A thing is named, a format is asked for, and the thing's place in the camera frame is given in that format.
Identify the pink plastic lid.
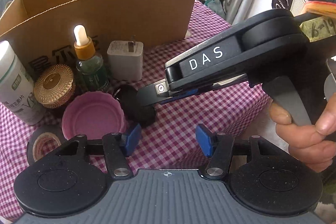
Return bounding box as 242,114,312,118
62,92,127,140

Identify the white USB charger plug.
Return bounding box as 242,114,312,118
106,36,143,82

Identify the green dropper bottle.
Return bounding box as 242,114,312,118
73,24,109,92

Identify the black electrical tape roll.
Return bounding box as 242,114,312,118
26,125,67,165

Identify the gold lidded round jar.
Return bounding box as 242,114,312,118
34,64,76,109

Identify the white supplement bottle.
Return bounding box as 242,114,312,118
1,40,46,125

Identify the person right hand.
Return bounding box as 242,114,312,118
269,99,335,173

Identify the purple checkered tablecloth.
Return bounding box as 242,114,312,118
1,2,268,221

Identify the brown cardboard box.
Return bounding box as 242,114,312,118
1,0,195,75

